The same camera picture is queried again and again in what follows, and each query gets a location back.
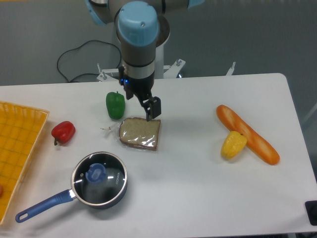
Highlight black device at edge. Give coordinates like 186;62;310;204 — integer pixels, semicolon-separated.
305;200;317;226

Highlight white table bracket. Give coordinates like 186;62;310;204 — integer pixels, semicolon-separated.
226;61;236;76

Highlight wrapped brown bread slice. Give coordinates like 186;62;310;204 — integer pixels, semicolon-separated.
100;117;161;151

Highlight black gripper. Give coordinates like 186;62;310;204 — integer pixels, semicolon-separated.
118;66;161;121

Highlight green bell pepper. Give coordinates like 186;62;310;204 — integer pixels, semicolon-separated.
106;92;125;119

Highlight yellow woven basket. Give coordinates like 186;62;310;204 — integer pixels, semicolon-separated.
0;101;50;224

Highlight orange baguette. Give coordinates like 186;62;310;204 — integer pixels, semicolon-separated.
216;105;280;165

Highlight yellow bell pepper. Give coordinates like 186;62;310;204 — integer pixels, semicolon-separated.
220;131;247;159

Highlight red bell pepper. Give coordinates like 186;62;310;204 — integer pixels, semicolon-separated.
51;121;76;146

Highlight black cable on floor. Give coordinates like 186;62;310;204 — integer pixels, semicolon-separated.
56;40;122;83

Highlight blue saucepan with handle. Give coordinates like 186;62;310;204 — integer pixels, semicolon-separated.
15;151;128;223

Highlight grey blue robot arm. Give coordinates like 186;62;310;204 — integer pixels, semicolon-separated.
86;0;203;120

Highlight glass lid blue knob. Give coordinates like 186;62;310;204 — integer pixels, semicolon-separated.
71;151;127;206

